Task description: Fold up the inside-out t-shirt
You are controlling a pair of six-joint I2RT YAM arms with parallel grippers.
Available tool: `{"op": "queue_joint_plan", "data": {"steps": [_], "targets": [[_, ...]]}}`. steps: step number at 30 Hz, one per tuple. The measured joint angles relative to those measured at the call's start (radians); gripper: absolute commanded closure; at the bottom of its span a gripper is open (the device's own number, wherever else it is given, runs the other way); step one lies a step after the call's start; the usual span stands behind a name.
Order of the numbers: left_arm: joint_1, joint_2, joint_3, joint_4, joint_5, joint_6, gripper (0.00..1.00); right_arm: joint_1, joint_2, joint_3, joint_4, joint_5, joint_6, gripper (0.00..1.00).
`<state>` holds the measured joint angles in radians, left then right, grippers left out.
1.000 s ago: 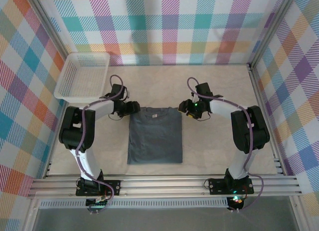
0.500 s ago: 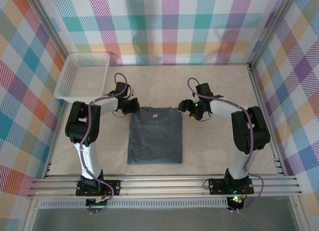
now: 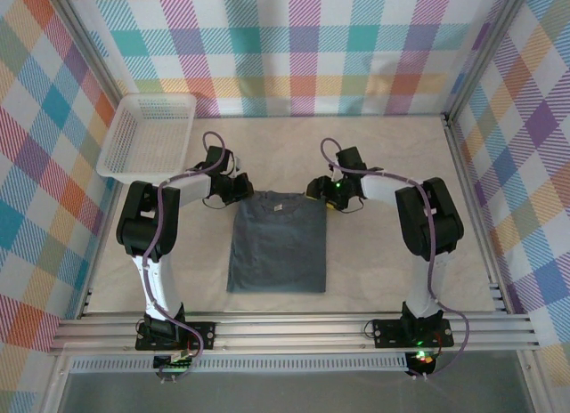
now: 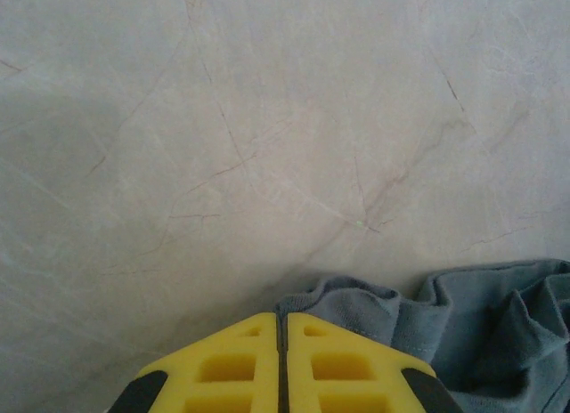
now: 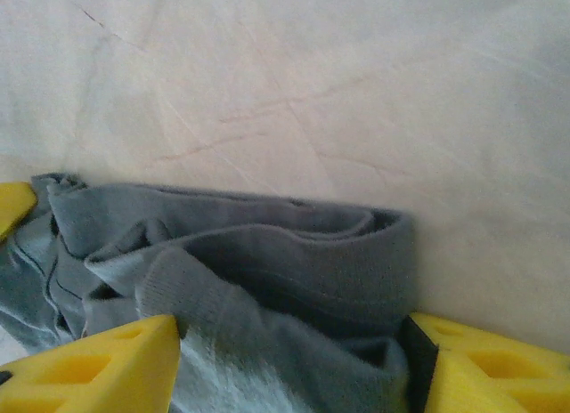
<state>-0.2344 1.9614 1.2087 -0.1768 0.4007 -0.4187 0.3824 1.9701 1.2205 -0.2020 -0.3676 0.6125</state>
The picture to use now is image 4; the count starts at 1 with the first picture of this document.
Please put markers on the grey t-shirt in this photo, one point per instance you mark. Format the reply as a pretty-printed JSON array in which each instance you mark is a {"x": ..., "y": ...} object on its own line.
[{"x": 481, "y": 324}]

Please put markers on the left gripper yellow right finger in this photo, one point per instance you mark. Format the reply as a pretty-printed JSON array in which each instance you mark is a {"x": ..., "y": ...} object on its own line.
[{"x": 298, "y": 364}]

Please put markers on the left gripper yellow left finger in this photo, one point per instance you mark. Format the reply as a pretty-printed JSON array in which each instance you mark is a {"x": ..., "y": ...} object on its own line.
[{"x": 267, "y": 364}]

